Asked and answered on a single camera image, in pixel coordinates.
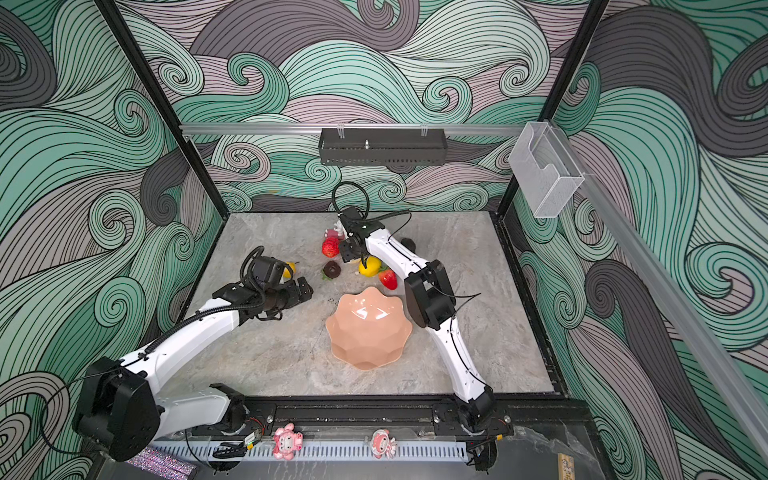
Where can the pink cartoon figurine right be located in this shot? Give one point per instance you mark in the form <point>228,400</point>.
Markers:
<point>383,445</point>

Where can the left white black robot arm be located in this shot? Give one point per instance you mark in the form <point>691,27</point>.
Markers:
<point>122,408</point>

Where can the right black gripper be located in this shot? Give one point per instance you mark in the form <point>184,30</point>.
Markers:
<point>346,254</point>

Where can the yellow fake lemon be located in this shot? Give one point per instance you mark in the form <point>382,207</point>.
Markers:
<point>370,267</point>

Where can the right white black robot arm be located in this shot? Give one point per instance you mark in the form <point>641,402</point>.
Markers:
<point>430,299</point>

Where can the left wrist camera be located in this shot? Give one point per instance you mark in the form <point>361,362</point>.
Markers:
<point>266,272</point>

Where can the purple glitter cylinder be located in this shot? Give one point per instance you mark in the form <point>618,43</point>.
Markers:
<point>163,465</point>

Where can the red fake apple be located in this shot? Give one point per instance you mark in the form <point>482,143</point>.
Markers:
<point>331,247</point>

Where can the pink scalloped fruit bowl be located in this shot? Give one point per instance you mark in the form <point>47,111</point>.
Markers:
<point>368,330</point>

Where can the dark purple fake mangosteen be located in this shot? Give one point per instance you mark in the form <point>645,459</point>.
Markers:
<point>331,270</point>

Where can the clear acrylic wall box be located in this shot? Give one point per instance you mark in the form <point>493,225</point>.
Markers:
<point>544,164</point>

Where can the white slotted cable duct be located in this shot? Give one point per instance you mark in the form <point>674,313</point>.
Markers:
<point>324,451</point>

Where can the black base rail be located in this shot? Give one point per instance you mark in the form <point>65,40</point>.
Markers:
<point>437,414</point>

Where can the white rabbit figurine pink base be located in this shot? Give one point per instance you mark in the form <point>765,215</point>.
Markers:
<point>337,231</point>

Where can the red fake strawberry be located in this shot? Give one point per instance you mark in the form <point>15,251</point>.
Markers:
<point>388,279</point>

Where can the black perforated wall tray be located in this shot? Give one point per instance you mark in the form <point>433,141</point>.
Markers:
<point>391,147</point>

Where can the pink cartoon figurine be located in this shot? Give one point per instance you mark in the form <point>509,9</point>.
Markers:
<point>383,445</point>
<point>287,442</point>

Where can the pink cartoon figurine left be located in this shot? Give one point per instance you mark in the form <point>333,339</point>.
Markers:
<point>287,442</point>

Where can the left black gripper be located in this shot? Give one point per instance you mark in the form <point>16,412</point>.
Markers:
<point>295,296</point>

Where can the dark fake avocado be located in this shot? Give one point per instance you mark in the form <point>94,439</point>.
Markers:
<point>409,244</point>

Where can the small yellow fake pear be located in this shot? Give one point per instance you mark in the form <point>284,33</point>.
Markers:
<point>289,271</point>

